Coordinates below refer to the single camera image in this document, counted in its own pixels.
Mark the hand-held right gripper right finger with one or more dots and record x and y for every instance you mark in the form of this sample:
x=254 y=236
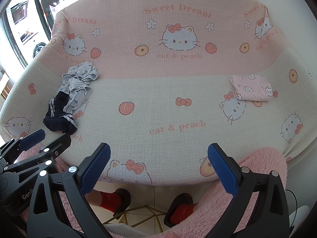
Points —
x=223 y=171

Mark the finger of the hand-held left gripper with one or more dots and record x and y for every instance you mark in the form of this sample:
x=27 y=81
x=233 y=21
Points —
x=34 y=136
x=58 y=143

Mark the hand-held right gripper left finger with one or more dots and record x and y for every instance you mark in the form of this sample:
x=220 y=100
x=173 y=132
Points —
x=96 y=169

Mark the navy shorts with white stripes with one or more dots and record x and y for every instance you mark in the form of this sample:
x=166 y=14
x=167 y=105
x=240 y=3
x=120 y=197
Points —
x=59 y=121

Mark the black slipper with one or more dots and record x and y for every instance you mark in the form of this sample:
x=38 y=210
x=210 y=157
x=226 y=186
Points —
x=123 y=195
x=182 y=198

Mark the pink fluffy robe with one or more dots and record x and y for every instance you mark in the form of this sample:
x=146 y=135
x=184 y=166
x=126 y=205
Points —
x=260 y=158

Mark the light grey printed garment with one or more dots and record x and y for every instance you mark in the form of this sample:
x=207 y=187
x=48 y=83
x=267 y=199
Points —
x=79 y=74

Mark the pink printed folded garment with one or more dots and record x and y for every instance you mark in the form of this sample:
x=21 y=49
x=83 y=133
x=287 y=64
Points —
x=252 y=89

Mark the white plastic object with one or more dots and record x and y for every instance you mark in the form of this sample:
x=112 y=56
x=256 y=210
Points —
x=301 y=215

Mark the pink and white printed blanket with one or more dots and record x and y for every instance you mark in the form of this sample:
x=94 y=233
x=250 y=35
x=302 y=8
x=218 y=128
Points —
x=161 y=91

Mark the glass window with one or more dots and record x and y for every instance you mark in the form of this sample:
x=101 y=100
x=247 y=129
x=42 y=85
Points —
x=19 y=12

